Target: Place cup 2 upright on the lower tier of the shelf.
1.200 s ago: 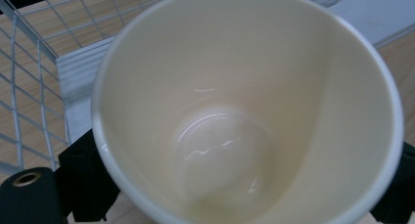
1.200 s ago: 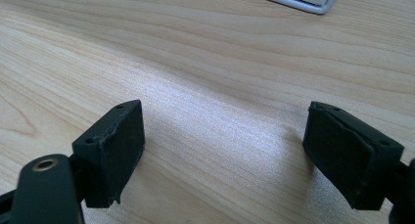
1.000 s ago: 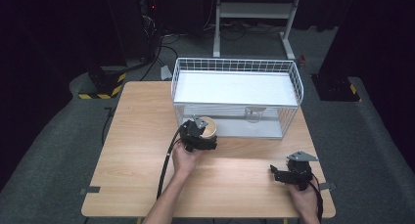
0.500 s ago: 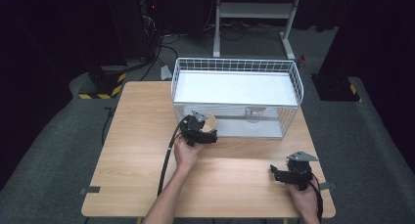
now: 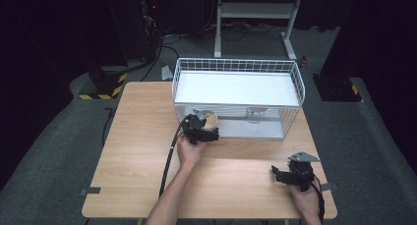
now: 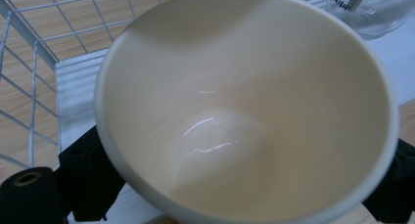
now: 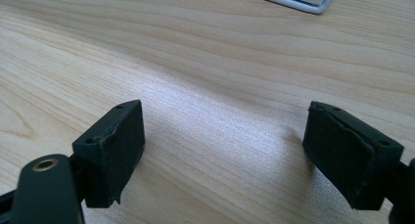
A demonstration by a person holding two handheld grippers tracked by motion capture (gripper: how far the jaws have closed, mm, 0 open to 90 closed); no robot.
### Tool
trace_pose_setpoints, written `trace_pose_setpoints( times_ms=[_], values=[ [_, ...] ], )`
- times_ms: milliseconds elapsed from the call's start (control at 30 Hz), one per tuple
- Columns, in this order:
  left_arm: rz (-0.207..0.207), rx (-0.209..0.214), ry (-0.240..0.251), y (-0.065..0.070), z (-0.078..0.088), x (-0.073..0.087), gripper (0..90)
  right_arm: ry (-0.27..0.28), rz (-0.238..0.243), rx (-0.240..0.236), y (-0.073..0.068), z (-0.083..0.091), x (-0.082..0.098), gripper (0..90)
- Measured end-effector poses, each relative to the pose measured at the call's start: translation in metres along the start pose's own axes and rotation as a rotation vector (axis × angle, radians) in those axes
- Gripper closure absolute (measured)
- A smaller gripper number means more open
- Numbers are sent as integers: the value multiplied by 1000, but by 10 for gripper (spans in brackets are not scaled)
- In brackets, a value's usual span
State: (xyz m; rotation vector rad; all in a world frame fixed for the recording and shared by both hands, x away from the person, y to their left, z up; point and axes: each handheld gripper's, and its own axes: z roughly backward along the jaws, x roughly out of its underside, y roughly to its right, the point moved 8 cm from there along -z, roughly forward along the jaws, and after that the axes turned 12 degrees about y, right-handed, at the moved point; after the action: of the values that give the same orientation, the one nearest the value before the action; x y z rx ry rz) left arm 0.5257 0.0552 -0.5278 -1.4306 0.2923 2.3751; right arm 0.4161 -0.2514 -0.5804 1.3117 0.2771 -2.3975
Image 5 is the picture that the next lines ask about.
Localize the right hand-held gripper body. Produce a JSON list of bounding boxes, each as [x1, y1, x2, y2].
[[276, 151, 321, 193]]

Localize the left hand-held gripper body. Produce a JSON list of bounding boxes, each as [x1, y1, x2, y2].
[[181, 108, 210, 145]]

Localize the wooden bowl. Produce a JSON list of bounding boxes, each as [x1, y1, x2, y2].
[[200, 110, 219, 132]]

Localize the clear glass cup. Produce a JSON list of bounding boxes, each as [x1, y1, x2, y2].
[[245, 107, 268, 125]]

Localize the white wire rack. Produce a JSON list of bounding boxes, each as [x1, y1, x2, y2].
[[171, 57, 307, 141]]

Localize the person's left hand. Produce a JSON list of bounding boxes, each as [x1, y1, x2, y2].
[[176, 140, 209, 170]]

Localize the person's right hand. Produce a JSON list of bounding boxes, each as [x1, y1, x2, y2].
[[289, 182, 322, 219]]

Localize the small white floor box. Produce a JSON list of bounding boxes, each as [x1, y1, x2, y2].
[[160, 65, 174, 82]]

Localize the black stand base yellow stripes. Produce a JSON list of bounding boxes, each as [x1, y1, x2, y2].
[[312, 73, 365, 103], [78, 65, 129, 101]]

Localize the black equipment tower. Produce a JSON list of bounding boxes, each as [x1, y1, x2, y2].
[[104, 0, 162, 63]]

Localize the white metal stand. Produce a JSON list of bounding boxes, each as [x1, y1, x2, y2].
[[213, 0, 305, 61]]

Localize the dark right gripper cable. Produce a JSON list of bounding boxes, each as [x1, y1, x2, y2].
[[309, 174, 327, 225]]

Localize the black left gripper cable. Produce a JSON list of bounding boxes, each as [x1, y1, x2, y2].
[[158, 118, 189, 198]]

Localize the thick black floor cable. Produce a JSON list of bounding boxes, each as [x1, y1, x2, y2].
[[122, 34, 181, 83]]

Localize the thin black floor cable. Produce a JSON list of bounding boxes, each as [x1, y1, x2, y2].
[[101, 106, 116, 146]]

